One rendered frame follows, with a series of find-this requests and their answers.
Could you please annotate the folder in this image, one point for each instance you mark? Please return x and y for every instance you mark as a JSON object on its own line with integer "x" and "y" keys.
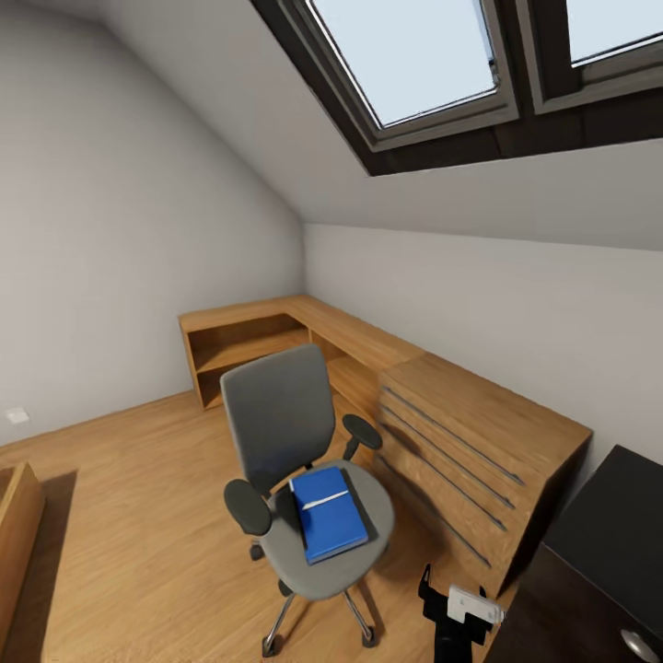
{"x": 331, "y": 527}

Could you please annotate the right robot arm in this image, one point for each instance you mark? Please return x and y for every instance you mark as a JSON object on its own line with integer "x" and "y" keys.
{"x": 462, "y": 617}

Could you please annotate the bed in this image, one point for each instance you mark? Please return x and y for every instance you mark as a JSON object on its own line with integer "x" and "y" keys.
{"x": 22, "y": 500}

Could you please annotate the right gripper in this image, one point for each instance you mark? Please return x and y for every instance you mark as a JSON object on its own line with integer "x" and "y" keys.
{"x": 436, "y": 609}

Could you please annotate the cabinet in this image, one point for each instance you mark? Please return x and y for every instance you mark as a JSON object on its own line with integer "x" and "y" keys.
{"x": 480, "y": 466}
{"x": 556, "y": 618}

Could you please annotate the fixed window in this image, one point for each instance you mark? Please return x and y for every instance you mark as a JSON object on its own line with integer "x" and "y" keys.
{"x": 426, "y": 84}

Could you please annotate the swivel chair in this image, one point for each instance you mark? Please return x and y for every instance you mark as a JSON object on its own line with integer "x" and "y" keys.
{"x": 281, "y": 415}

